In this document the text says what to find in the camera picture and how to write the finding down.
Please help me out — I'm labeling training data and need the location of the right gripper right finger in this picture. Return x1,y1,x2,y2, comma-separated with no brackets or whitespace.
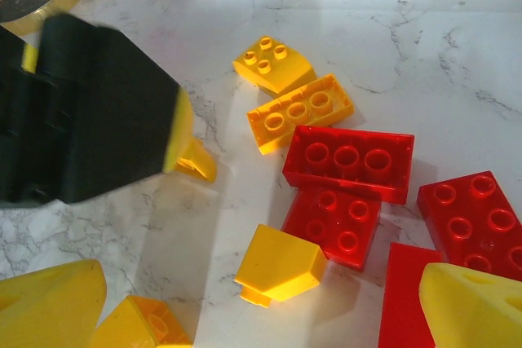
419,262,522,348

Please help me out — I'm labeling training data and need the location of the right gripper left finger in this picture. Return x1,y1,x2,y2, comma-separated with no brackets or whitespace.
0,258,108,348

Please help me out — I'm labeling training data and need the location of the yellow lego brick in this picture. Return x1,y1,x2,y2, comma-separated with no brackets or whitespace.
246,73,356,156
234,224,329,309
87,294,194,348
173,138,219,183
232,35,317,95

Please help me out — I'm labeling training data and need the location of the red lego brick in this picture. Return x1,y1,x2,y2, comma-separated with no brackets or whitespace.
283,125,416,205
281,188,383,273
416,170,522,280
378,241,444,348

